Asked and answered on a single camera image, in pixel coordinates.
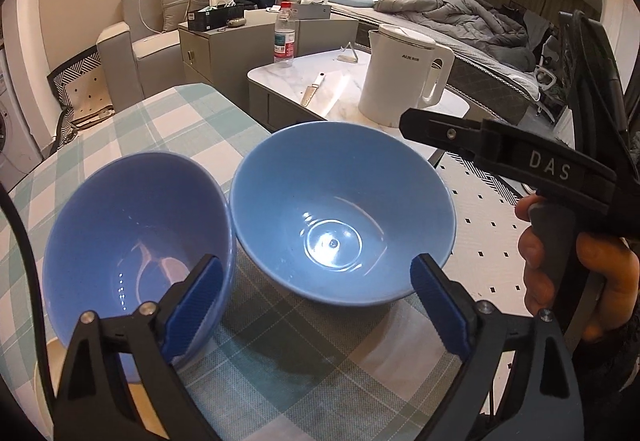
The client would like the grey duvet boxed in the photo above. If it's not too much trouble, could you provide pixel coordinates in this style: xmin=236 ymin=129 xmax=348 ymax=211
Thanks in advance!
xmin=372 ymin=0 xmax=534 ymax=70

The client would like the person's right forearm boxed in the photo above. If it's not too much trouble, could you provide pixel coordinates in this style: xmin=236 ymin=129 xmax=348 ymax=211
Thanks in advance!
xmin=565 ymin=316 xmax=640 ymax=402

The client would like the black patterned chair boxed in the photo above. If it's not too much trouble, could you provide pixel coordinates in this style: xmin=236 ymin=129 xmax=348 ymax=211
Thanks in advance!
xmin=47 ymin=50 xmax=117 ymax=143

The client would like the grey sofa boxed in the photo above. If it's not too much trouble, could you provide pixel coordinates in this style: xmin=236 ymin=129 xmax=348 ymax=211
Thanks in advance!
xmin=96 ymin=0 xmax=251 ymax=100

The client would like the person's right hand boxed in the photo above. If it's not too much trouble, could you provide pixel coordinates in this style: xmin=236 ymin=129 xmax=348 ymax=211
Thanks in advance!
xmin=515 ymin=195 xmax=640 ymax=345

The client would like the clear water bottle red label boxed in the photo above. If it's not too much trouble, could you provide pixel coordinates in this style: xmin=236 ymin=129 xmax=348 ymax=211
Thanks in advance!
xmin=273 ymin=1 xmax=297 ymax=67

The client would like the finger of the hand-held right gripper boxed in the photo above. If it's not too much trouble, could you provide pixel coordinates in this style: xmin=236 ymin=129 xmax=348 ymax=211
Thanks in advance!
xmin=399 ymin=108 xmax=484 ymax=158

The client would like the light blue bowl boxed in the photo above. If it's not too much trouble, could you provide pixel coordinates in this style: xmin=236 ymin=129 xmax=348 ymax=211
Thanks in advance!
xmin=229 ymin=121 xmax=457 ymax=307

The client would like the white washing machine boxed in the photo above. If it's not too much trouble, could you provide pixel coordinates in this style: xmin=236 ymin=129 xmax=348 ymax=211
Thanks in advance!
xmin=0 ymin=48 xmax=44 ymax=194

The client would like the teal checked tablecloth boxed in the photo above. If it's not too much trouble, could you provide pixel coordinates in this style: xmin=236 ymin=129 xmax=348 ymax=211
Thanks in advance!
xmin=0 ymin=84 xmax=501 ymax=441

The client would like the black box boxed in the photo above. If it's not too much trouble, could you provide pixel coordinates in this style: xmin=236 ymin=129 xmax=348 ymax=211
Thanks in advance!
xmin=187 ymin=4 xmax=246 ymax=33

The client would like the white electric kettle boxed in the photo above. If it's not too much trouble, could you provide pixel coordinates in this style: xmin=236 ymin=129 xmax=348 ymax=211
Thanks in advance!
xmin=358 ymin=24 xmax=455 ymax=128

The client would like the white dotted cushion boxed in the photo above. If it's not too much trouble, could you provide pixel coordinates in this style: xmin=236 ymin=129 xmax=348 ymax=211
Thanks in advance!
xmin=434 ymin=151 xmax=577 ymax=322

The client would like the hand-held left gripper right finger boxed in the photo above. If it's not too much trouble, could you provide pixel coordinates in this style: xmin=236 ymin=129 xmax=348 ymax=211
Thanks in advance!
xmin=410 ymin=253 xmax=586 ymax=441

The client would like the white marble side table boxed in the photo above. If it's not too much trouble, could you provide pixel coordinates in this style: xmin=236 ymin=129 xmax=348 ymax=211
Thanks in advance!
xmin=247 ymin=48 xmax=471 ymax=157

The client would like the dark blue bowl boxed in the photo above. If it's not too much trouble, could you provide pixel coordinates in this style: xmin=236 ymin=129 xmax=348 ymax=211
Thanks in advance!
xmin=42 ymin=152 xmax=237 ymax=370

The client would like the beige side cabinet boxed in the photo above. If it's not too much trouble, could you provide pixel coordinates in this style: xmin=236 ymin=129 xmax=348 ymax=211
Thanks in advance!
xmin=178 ymin=16 xmax=360 ymax=95

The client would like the black cable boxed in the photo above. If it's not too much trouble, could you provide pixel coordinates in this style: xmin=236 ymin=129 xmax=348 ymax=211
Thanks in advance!
xmin=0 ymin=181 xmax=57 ymax=441

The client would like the kitchen knife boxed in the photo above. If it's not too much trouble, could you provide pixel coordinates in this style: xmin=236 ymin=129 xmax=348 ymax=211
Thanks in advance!
xmin=300 ymin=72 xmax=327 ymax=107

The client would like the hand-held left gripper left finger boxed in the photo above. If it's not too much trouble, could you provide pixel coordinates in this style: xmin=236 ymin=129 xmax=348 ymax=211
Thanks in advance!
xmin=52 ymin=255 xmax=224 ymax=441

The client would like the white flat box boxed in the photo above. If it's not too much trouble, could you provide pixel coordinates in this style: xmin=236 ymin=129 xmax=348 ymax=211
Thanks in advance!
xmin=245 ymin=4 xmax=331 ymax=25

